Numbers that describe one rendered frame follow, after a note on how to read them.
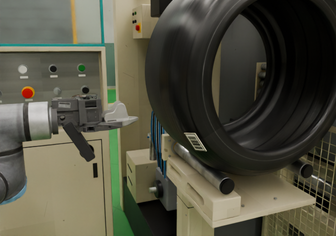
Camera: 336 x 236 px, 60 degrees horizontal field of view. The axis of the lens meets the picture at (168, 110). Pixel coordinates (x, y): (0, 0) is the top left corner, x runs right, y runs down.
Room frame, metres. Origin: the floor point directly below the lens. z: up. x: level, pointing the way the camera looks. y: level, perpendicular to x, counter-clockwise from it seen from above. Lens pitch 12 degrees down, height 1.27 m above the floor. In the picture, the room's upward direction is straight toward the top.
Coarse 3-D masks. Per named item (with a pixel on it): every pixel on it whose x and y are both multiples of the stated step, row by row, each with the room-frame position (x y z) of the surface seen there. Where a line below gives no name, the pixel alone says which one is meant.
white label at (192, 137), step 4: (188, 136) 0.70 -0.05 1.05; (192, 136) 0.69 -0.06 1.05; (196, 136) 0.68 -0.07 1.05; (192, 140) 0.70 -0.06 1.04; (196, 140) 0.69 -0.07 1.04; (192, 144) 0.71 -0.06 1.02; (196, 144) 0.70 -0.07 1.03; (200, 144) 0.69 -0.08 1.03; (196, 148) 0.71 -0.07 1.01; (200, 148) 0.70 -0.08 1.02; (204, 148) 0.69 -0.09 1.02
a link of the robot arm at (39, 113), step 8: (32, 104) 0.65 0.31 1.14; (40, 104) 0.66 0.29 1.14; (48, 104) 0.68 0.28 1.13; (32, 112) 0.63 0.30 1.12; (40, 112) 0.64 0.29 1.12; (48, 112) 0.65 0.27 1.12; (32, 120) 0.63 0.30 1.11; (40, 120) 0.63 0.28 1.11; (48, 120) 0.64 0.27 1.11; (32, 128) 0.62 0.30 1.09; (40, 128) 0.63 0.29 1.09; (48, 128) 0.64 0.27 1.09; (32, 136) 0.63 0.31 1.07; (40, 136) 0.64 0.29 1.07; (48, 136) 0.65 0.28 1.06
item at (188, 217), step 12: (216, 60) 1.12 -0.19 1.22; (216, 72) 1.12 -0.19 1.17; (216, 84) 1.12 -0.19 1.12; (216, 96) 1.13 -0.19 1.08; (216, 108) 1.13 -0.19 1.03; (180, 192) 1.16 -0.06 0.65; (180, 204) 1.16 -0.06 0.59; (180, 216) 1.16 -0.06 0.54; (192, 216) 1.09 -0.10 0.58; (180, 228) 1.16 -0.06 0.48; (192, 228) 1.09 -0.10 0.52; (204, 228) 1.11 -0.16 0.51
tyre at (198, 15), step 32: (192, 0) 0.73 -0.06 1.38; (224, 0) 0.70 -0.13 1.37; (256, 0) 1.06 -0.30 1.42; (288, 0) 0.99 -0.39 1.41; (320, 0) 0.80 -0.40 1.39; (160, 32) 0.81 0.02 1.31; (192, 32) 0.69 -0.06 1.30; (224, 32) 0.70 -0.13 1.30; (288, 32) 1.08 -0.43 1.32; (320, 32) 0.96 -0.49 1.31; (160, 64) 0.75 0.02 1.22; (192, 64) 0.68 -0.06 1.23; (288, 64) 1.10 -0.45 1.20; (320, 64) 0.98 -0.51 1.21; (160, 96) 0.76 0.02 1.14; (192, 96) 0.68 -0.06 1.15; (288, 96) 1.08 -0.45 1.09; (320, 96) 0.95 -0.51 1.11; (192, 128) 0.69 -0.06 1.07; (224, 128) 1.03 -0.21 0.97; (256, 128) 1.06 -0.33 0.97; (288, 128) 0.98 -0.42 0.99; (320, 128) 0.81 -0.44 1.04; (224, 160) 0.72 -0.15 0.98; (256, 160) 0.74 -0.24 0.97; (288, 160) 0.78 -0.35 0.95
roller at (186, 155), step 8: (176, 144) 1.02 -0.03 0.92; (176, 152) 1.01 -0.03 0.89; (184, 152) 0.95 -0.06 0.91; (192, 160) 0.88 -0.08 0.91; (200, 160) 0.85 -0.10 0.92; (200, 168) 0.82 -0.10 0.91; (208, 168) 0.80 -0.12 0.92; (208, 176) 0.78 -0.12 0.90; (216, 176) 0.75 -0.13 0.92; (224, 176) 0.74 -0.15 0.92; (216, 184) 0.73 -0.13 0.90; (224, 184) 0.72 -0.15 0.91; (232, 184) 0.72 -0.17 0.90; (224, 192) 0.72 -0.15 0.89
